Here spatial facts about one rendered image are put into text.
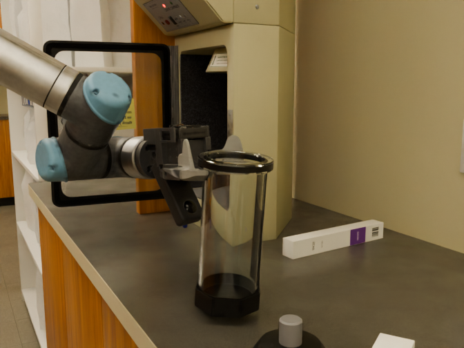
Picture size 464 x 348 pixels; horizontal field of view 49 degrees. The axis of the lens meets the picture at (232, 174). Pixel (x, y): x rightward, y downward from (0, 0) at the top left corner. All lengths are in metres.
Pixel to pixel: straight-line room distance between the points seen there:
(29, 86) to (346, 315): 0.58
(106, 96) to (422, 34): 0.76
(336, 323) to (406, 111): 0.64
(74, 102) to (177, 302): 0.35
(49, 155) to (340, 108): 0.85
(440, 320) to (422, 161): 0.51
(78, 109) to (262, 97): 0.44
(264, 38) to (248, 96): 0.13
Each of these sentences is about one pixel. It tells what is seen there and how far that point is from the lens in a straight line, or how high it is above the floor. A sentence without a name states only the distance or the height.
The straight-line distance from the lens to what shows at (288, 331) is 0.64.
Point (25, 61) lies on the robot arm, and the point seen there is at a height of 1.32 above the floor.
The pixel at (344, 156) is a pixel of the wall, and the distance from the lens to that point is 1.46.
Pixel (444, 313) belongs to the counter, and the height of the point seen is 0.94.
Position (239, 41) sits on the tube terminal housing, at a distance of 1.09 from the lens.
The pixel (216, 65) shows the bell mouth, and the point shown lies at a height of 1.33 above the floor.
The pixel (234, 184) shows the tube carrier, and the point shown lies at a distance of 0.70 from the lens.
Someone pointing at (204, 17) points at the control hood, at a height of 1.42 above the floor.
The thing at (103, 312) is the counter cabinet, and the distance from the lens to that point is 1.15.
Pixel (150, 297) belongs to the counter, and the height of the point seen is 0.94.
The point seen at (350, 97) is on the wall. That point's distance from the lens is 1.44.
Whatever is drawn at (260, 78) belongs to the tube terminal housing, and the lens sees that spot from 1.11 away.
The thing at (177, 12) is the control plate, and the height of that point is 1.44.
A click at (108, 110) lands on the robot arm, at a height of 1.25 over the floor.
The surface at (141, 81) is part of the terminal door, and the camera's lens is 1.33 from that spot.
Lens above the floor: 1.28
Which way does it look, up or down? 10 degrees down
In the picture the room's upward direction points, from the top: straight up
